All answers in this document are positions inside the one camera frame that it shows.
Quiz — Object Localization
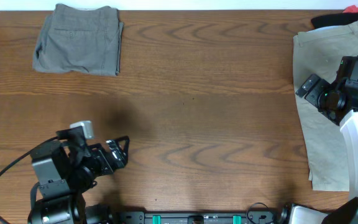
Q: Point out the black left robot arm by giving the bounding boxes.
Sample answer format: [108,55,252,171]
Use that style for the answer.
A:
[27,127,130,223]

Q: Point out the grey shorts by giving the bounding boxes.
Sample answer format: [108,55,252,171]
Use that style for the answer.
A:
[32,4,124,77]

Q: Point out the beige khaki shorts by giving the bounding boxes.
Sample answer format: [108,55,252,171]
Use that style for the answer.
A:
[293,21,358,191]

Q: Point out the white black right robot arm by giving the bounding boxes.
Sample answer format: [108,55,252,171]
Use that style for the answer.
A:
[286,74,358,223]

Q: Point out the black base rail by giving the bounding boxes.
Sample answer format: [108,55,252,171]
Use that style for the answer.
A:
[85,203,291,224]

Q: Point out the black garment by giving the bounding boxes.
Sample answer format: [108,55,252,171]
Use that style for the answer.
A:
[311,12,358,29]

